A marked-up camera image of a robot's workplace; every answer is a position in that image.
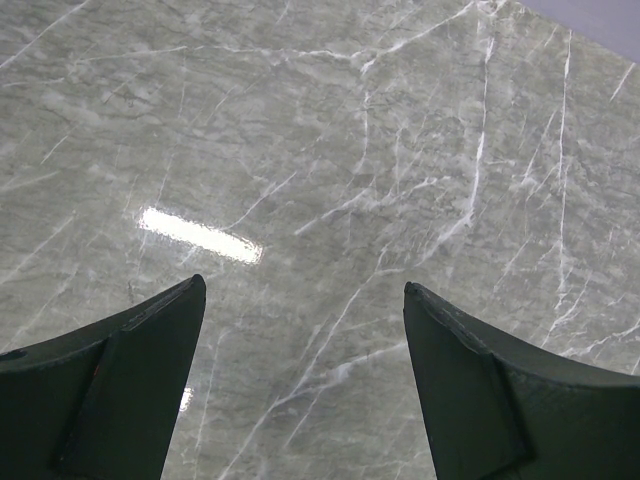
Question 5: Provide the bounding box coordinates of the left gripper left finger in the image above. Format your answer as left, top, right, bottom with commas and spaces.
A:
1, 275, 206, 479

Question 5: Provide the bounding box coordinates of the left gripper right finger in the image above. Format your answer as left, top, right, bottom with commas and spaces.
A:
403, 283, 639, 479

